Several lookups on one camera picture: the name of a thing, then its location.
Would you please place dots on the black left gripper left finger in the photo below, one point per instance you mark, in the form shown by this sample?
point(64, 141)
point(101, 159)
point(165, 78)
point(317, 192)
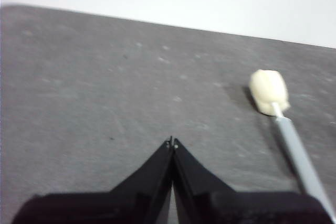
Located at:
point(126, 205)

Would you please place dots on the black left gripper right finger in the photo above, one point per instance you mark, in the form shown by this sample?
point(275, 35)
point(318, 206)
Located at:
point(225, 208)

